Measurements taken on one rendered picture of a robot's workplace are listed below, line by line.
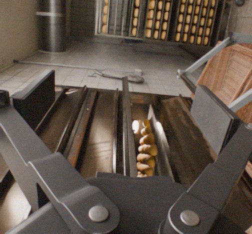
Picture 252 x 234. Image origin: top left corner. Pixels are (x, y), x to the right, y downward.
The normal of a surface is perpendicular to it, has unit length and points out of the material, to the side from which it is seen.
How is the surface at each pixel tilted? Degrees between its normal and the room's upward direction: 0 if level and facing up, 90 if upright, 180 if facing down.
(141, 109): 90
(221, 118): 0
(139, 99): 90
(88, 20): 90
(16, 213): 70
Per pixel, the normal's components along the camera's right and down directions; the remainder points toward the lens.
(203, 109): -0.99, -0.09
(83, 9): 0.03, 0.40
